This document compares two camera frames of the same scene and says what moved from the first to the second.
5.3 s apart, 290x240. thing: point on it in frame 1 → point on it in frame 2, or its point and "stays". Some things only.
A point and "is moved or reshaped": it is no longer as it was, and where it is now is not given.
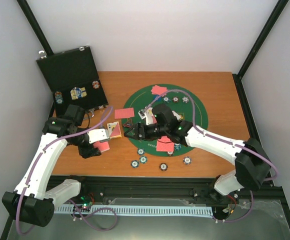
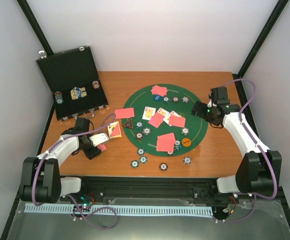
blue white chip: [185, 99] stays
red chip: [175, 99] stays
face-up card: [182, 115] is moved or reshaped
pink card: [158, 90] stays
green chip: [143, 159] stays
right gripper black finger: [137, 132] → [197, 108]
